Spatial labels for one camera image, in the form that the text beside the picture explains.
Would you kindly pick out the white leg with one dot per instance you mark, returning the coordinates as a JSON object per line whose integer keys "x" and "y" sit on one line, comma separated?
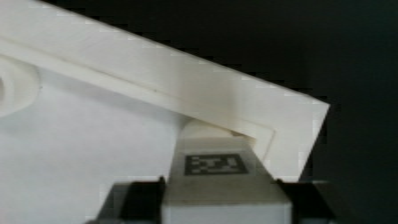
{"x": 220, "y": 189}

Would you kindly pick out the white square table top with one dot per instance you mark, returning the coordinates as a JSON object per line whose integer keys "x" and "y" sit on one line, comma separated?
{"x": 101, "y": 92}

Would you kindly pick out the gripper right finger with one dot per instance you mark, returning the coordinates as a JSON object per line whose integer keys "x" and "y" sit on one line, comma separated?
{"x": 313, "y": 211}

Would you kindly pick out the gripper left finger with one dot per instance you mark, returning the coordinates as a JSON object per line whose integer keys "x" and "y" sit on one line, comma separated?
{"x": 131, "y": 206}

